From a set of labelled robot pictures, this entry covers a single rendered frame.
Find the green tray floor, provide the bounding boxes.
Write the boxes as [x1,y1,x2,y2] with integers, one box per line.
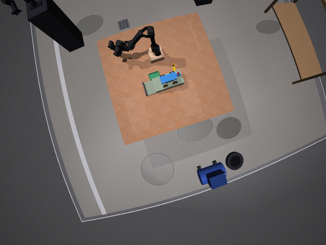
[149,72,159,79]

